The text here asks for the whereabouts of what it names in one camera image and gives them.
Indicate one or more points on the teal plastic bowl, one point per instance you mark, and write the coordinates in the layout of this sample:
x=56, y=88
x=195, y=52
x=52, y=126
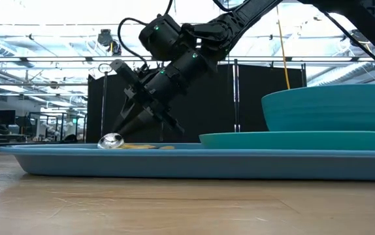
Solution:
x=331, y=107

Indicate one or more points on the blue plastic serving tray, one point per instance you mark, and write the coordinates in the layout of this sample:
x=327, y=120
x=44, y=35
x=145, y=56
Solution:
x=174, y=163

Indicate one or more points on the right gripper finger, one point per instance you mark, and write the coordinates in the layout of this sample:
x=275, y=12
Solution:
x=125, y=112
x=138, y=123

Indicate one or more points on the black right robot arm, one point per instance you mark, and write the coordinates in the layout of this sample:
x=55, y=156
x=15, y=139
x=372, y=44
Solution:
x=233, y=23

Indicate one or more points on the black folding partition screen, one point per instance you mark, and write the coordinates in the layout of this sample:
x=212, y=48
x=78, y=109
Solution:
x=213, y=104

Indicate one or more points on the teal plastic plate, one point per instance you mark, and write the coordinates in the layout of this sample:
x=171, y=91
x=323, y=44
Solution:
x=288, y=140

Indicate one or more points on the black computer monitor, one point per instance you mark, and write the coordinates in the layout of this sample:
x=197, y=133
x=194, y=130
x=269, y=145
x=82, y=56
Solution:
x=4, y=117

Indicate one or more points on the yellow cloth napkin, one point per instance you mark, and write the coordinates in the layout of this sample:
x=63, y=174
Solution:
x=138, y=147

